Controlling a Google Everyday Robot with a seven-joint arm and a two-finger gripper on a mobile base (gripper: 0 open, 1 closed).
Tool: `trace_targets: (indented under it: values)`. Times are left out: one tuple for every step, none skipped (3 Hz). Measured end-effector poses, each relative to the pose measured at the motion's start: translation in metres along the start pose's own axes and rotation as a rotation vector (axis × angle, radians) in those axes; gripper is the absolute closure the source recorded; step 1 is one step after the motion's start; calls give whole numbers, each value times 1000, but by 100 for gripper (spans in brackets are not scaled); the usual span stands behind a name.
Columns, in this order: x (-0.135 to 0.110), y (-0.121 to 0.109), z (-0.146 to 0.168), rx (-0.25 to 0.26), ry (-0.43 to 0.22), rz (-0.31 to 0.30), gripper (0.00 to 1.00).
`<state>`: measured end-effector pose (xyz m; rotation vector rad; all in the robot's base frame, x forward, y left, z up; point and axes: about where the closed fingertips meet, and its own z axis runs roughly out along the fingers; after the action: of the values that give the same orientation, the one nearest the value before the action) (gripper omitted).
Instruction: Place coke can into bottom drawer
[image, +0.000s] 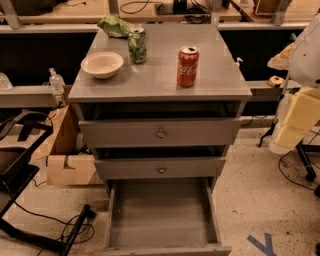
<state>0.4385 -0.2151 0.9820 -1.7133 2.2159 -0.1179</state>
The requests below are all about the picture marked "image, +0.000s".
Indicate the green chip bag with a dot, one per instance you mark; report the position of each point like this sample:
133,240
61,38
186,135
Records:
115,27

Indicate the clear sanitizer bottle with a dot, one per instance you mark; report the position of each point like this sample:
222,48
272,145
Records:
56,81

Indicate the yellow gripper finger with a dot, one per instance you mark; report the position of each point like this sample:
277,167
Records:
298,113

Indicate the cardboard box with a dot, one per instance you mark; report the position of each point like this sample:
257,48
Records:
65,158

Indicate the white bowl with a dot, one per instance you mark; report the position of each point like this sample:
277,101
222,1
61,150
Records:
102,65

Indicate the black chair frame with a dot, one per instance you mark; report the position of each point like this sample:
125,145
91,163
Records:
16,173

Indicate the red coke can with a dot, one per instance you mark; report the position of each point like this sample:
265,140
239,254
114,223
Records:
188,58

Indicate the grey drawer cabinet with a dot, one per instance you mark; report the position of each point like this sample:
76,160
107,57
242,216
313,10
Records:
150,91

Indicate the open grey bottom drawer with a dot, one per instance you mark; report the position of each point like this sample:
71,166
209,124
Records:
162,217

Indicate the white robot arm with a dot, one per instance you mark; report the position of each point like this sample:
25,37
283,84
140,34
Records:
303,58

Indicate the grey top drawer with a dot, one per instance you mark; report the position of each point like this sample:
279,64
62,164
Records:
159,132

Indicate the green soda can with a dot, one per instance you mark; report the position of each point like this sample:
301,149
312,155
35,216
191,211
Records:
137,45

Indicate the small white pump bottle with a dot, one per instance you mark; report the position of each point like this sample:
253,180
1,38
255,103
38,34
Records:
238,62

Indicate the grey middle drawer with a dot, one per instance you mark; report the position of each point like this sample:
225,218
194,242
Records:
159,167

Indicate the black stand leg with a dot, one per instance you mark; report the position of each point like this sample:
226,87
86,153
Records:
310,173

